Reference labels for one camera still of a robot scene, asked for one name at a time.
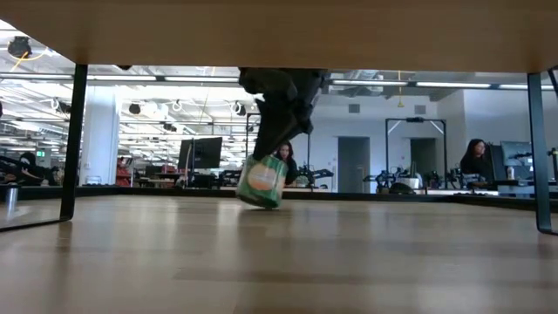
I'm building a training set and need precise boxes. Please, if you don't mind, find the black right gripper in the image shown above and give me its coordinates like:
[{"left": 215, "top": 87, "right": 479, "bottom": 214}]
[{"left": 238, "top": 67, "right": 329, "bottom": 160}]

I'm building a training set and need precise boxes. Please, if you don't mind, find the green and yellow label can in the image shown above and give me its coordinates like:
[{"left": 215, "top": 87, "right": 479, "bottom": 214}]
[{"left": 235, "top": 154, "right": 289, "bottom": 210}]

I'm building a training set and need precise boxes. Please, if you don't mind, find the person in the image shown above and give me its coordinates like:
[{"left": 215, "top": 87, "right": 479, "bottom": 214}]
[
  {"left": 274, "top": 140, "right": 300, "bottom": 187},
  {"left": 459, "top": 138, "right": 494, "bottom": 188},
  {"left": 16, "top": 151, "right": 50, "bottom": 187}
]

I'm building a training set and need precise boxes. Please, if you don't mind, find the black computer monitor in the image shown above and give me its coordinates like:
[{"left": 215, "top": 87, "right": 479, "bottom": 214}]
[{"left": 177, "top": 136, "right": 224, "bottom": 171}]

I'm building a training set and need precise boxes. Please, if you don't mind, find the grey door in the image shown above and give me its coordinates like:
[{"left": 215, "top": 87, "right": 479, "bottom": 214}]
[
  {"left": 337, "top": 136, "right": 371, "bottom": 194},
  {"left": 409, "top": 137, "right": 438, "bottom": 178}
]

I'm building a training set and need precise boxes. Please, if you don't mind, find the ceiling light strip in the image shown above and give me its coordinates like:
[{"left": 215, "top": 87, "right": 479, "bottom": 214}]
[
  {"left": 86, "top": 74, "right": 158, "bottom": 82},
  {"left": 415, "top": 81, "right": 492, "bottom": 89},
  {"left": 0, "top": 73, "right": 73, "bottom": 81},
  {"left": 164, "top": 76, "right": 241, "bottom": 84},
  {"left": 332, "top": 78, "right": 409, "bottom": 87}
]

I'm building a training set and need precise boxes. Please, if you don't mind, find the white square pillar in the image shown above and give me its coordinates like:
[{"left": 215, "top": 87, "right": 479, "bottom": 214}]
[{"left": 78, "top": 85, "right": 121, "bottom": 187}]

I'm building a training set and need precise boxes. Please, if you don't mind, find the lit computer monitor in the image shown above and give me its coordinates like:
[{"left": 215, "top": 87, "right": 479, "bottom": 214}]
[{"left": 500, "top": 140, "right": 534, "bottom": 168}]

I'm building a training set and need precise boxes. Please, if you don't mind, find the black round ceiling device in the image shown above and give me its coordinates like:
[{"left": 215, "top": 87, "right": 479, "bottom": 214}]
[{"left": 7, "top": 36, "right": 33, "bottom": 59}]

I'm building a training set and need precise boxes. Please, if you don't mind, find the small silver metal cylinder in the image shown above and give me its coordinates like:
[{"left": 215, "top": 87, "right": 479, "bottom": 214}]
[{"left": 3, "top": 184, "right": 20, "bottom": 215}]

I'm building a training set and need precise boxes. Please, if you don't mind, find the tall black background frame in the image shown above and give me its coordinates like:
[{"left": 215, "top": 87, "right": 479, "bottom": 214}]
[{"left": 384, "top": 117, "right": 448, "bottom": 194}]

